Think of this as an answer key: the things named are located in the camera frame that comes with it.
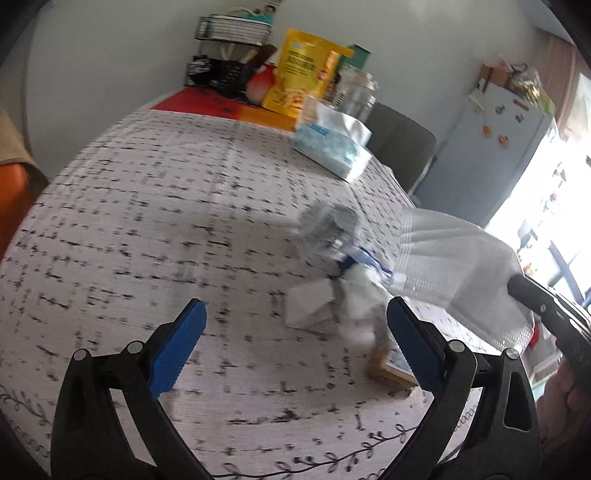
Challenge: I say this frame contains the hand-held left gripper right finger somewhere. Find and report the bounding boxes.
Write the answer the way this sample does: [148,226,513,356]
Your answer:
[383,296,541,480]

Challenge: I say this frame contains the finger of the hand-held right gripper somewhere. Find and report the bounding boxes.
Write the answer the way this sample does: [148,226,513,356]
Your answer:
[507,272,591,335]

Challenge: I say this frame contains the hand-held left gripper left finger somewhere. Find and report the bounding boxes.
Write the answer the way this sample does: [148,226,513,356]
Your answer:
[52,298,218,480]

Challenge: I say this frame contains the white tissue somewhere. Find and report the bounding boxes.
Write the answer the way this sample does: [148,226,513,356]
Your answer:
[336,267,389,344]

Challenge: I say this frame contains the white plastic bag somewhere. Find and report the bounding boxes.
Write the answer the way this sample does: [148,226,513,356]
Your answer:
[388,208,537,354]

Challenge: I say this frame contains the blue plastic wrapper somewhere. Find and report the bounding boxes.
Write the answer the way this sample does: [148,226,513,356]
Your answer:
[341,246,386,278]

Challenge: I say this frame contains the white paper carton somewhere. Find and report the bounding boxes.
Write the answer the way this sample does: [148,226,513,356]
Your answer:
[283,279,338,329]

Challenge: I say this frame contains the crushed clear plastic bottle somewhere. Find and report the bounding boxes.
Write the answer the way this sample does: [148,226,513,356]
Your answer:
[299,202,362,265]

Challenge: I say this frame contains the person's right hand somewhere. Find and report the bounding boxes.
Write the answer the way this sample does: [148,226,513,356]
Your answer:
[539,360,591,455]

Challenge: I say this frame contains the white patterned tablecloth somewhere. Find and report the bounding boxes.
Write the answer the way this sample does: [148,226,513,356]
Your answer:
[0,109,536,480]

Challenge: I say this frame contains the light blue refrigerator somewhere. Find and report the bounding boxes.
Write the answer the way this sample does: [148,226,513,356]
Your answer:
[410,83,560,228]

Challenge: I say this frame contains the grey chair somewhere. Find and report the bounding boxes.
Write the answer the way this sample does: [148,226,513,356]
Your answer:
[365,102,438,197]

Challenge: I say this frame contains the shiny snack packets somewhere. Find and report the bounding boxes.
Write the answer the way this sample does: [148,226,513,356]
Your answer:
[508,62,556,116]

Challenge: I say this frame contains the pink curtain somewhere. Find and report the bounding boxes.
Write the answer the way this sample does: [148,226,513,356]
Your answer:
[536,36,579,141]

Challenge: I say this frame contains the orange seat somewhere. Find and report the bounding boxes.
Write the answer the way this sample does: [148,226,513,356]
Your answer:
[0,108,51,261]

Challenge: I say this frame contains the blue white tissue pack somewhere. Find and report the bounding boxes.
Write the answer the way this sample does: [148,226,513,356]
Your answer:
[292,99,373,181]

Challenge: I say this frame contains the brown cardboard box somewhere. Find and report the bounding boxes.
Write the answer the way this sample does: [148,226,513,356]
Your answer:
[478,62,509,90]

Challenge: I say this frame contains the red orange table mat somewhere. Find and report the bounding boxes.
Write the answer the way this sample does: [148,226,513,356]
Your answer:
[150,87,298,132]

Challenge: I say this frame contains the clear glass jar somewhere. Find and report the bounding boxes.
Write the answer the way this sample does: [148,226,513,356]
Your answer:
[336,68,380,121]

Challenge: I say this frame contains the red peach toy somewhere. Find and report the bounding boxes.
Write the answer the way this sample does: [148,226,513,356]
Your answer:
[246,64,279,103]

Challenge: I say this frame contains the green box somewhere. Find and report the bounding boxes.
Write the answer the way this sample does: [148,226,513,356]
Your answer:
[345,43,373,71]

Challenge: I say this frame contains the yellow snack bag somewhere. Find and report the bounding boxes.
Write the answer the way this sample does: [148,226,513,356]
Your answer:
[262,28,355,117]

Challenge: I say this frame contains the black wire rack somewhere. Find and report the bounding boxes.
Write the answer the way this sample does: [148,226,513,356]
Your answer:
[184,15,274,100]

